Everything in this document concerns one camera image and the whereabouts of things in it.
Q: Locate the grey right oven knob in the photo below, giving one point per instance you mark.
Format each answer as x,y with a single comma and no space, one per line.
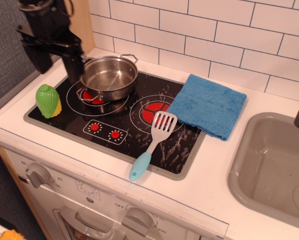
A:
138,221

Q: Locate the blue folded cloth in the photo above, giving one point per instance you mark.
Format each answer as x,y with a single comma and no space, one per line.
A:
208,106

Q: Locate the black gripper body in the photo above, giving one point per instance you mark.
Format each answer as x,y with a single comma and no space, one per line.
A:
49,30

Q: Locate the grey oven door handle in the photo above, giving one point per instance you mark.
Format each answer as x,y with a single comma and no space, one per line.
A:
86,225

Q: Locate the wooden side panel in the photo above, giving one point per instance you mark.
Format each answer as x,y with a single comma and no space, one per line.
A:
81,24

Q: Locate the grey left oven knob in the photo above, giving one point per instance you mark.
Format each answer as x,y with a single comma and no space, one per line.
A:
37,175

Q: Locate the green yellow toy corn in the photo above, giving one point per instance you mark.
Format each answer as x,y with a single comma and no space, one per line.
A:
48,101

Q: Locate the grey sink basin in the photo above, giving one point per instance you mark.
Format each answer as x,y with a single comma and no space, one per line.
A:
264,176

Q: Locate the black toy stovetop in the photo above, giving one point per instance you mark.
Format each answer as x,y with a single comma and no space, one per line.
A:
122,128

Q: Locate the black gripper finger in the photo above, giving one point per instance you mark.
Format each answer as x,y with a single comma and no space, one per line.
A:
41,60
74,66

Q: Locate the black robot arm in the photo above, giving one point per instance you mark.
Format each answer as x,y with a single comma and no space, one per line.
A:
40,4

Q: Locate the grey oven knob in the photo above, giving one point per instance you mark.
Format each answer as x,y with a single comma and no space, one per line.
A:
37,175
138,221

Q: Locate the stainless steel pot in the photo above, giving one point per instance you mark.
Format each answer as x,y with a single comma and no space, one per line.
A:
110,78

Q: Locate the orange black object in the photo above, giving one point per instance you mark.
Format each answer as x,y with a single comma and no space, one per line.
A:
11,235

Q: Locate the white spatula blue handle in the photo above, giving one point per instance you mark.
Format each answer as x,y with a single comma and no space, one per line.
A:
162,127

